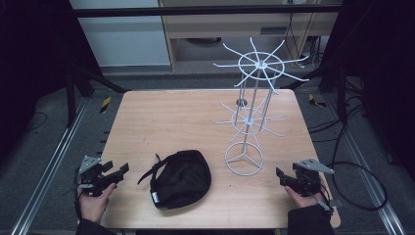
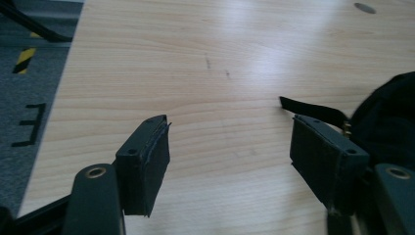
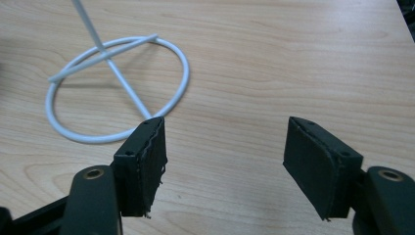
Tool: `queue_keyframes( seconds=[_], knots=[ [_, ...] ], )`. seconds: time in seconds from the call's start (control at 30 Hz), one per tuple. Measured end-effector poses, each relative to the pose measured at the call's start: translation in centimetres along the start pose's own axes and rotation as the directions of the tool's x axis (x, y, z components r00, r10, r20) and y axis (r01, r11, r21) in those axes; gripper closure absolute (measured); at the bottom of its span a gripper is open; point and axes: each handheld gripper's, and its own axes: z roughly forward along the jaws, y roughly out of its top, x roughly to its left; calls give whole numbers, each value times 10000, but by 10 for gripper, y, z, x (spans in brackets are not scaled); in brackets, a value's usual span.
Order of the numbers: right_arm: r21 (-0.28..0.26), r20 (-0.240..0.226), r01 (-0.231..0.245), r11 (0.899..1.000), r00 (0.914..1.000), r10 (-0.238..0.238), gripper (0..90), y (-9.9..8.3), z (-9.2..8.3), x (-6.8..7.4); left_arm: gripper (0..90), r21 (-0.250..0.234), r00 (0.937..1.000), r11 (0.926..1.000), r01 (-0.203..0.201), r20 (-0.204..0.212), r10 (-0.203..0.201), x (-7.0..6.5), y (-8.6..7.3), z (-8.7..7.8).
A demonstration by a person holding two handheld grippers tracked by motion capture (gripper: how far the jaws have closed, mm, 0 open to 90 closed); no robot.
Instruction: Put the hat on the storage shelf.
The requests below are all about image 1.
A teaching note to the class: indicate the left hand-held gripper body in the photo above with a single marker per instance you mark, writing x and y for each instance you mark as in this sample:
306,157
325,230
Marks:
92,178

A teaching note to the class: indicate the metal floor rail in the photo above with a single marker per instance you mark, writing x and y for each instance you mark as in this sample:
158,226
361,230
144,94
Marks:
49,166
365,169

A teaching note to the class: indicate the black horizontal frame bar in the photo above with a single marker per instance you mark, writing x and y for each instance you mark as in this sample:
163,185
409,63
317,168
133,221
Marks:
195,10

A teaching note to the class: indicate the person's right hand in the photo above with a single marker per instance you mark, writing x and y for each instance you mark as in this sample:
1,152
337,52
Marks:
303,199

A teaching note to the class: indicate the black cap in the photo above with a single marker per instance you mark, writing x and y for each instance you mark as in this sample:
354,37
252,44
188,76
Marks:
182,179

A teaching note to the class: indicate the white cabinet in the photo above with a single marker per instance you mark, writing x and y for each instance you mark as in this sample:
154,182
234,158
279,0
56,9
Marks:
124,39

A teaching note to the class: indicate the yellow black striped tape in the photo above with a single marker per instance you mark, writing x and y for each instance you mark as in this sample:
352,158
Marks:
105,105
315,101

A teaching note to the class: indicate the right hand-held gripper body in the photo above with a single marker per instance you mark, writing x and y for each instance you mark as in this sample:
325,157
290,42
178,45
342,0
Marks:
308,179

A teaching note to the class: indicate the black metal stand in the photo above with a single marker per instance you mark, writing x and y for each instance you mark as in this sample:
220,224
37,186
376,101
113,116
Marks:
78,88
336,88

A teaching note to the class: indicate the person's left hand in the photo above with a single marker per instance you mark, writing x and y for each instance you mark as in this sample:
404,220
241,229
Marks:
94,205

